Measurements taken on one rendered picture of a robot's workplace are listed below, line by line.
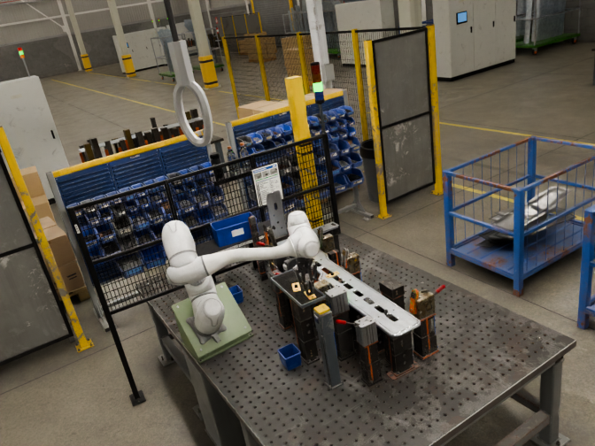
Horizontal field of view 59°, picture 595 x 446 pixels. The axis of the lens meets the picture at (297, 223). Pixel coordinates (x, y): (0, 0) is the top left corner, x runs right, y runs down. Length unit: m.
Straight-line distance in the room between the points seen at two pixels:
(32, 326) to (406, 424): 3.38
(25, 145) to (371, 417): 7.76
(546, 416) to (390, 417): 1.05
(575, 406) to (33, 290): 4.06
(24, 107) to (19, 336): 5.05
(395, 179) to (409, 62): 1.31
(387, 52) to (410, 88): 0.54
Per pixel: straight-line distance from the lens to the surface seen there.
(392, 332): 2.63
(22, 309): 4.94
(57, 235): 5.74
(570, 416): 3.74
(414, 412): 2.66
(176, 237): 2.53
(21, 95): 9.36
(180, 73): 0.53
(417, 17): 10.47
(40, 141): 9.45
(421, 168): 6.58
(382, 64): 5.93
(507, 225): 4.80
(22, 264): 4.78
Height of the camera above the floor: 2.55
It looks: 23 degrees down
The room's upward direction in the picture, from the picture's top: 10 degrees counter-clockwise
